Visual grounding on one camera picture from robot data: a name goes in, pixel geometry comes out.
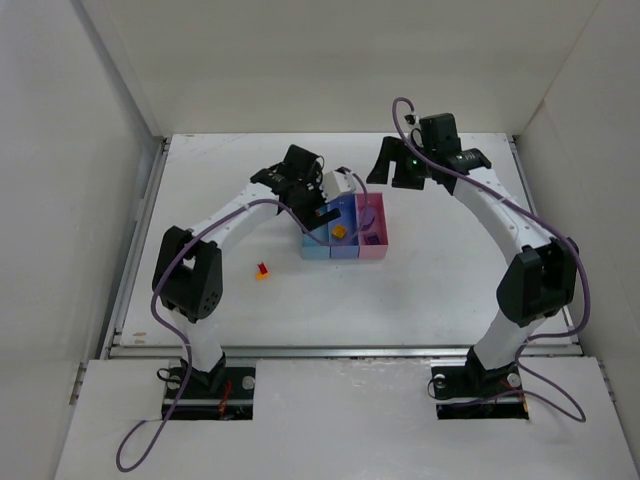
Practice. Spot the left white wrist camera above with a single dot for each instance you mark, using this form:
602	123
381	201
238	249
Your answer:
337	183

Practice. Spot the pink container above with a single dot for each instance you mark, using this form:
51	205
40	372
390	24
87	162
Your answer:
378	252

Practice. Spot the purple lego piece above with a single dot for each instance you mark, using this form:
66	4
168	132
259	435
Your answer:
367	218

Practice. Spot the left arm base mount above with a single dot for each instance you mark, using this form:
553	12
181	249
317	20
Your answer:
230	399

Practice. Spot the aluminium rail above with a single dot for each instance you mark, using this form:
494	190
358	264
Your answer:
281	352

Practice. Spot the light blue container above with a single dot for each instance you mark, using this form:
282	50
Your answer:
312	250

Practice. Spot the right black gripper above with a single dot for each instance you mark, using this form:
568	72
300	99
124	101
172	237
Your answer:
400	163

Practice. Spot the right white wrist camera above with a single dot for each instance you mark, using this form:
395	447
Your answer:
412	120

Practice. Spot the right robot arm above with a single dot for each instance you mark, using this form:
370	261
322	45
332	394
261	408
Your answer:
541	269

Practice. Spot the small purple lego brick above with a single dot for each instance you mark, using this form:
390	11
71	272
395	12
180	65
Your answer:
372	239

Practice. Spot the yellow lego piece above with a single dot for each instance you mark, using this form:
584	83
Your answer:
339	232

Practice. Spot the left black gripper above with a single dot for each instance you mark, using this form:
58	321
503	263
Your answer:
310	210

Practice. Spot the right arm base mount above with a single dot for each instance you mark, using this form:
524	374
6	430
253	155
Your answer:
463	392

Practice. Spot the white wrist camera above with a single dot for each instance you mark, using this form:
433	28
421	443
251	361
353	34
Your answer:
337	183
412	120

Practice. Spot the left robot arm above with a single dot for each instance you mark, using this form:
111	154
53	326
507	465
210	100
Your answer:
187	285

